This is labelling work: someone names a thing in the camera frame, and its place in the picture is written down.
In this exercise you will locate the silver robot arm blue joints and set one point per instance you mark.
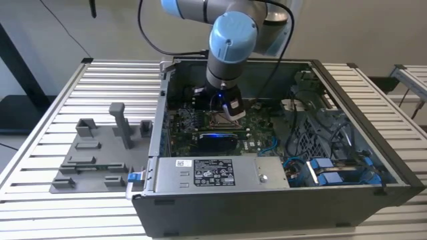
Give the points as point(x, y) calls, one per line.
point(221, 72)

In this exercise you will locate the metal CPU socket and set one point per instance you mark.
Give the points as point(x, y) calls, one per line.
point(216, 127)

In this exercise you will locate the green motherboard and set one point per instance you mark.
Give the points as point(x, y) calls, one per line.
point(257, 127)

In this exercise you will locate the black graphics card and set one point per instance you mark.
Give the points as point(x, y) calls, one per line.
point(216, 143)

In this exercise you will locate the perforated metal disk bay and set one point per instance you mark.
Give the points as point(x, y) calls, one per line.
point(310, 140)

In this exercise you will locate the grey power supply unit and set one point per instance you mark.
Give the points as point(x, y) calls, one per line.
point(246, 172)

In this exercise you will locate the black table corner cap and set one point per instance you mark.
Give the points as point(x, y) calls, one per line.
point(86, 60)
point(350, 65)

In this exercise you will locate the blue disk carrier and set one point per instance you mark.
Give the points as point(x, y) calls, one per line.
point(328, 178)
point(321, 163)

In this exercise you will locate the black equipment box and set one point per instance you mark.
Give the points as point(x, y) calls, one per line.
point(382, 83)

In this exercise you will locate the blue case latch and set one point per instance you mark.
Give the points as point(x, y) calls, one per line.
point(133, 178)

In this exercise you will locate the green RAM stick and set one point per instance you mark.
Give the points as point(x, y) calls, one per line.
point(94, 166)

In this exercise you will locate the aluminium slat side table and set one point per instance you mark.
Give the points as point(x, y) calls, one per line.
point(410, 77)

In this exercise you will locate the black antenna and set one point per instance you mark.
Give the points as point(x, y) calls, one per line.
point(92, 8)

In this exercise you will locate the grey parts rack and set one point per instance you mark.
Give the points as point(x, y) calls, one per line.
point(93, 183)

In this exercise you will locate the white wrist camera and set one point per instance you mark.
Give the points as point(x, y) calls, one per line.
point(234, 111)

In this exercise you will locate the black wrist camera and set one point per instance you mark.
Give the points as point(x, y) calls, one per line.
point(198, 90)

